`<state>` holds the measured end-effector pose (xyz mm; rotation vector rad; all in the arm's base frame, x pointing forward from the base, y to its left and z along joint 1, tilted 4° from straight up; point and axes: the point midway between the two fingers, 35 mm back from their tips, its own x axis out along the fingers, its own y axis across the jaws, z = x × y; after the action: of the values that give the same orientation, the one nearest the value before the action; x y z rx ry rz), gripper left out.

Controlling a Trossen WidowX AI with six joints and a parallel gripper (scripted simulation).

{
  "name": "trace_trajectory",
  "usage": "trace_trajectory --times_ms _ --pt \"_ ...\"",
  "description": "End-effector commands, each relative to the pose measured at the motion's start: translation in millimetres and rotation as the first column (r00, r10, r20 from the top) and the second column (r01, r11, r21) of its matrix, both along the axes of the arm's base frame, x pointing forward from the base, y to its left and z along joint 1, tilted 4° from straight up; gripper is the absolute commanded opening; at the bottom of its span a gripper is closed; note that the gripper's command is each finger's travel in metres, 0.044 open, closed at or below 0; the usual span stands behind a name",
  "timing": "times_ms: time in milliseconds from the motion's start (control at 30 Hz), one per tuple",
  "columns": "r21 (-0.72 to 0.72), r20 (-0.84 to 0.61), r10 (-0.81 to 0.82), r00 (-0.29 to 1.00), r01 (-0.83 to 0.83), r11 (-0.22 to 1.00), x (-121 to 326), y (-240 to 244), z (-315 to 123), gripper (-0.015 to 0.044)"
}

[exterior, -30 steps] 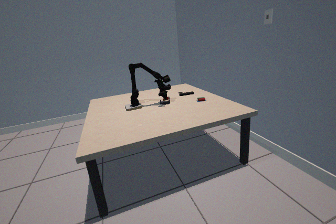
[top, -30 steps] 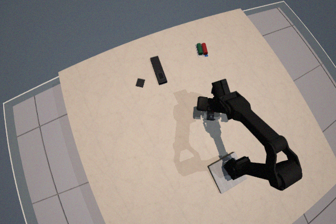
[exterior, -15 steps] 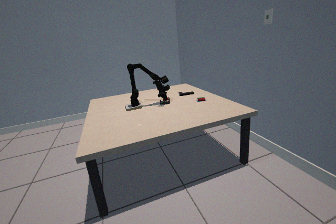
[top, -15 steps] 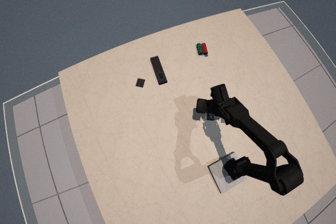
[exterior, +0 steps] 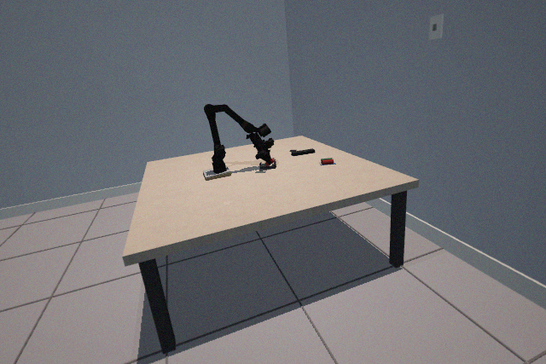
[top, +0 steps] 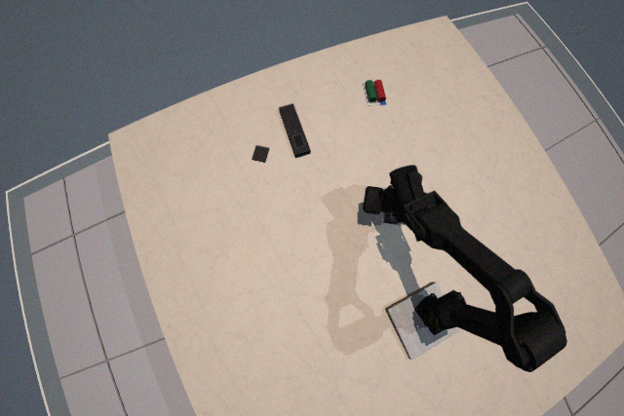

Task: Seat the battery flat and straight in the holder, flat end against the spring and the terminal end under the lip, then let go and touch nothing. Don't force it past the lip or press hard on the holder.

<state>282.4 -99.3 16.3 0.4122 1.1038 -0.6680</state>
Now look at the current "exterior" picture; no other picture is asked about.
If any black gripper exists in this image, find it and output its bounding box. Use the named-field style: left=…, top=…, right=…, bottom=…
left=253, top=139, right=271, bottom=164

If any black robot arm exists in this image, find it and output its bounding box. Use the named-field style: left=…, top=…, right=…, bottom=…
left=204, top=104, right=274, bottom=174

